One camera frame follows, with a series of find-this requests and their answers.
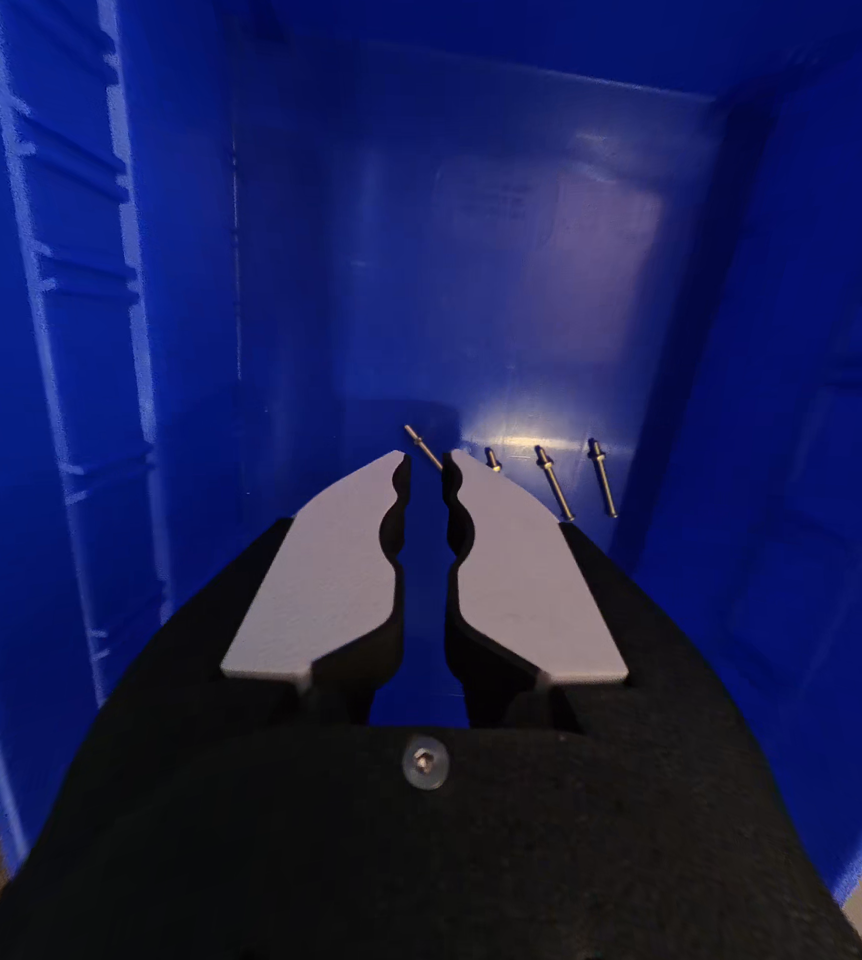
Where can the blue plastic bin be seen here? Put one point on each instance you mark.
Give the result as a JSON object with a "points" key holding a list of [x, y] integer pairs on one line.
{"points": [[476, 225]]}

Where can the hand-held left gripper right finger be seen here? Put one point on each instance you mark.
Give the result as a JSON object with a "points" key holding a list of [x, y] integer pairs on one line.
{"points": [[536, 592]]}

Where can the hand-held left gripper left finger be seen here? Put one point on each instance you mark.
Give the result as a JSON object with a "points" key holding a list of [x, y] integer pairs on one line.
{"points": [[326, 585]]}

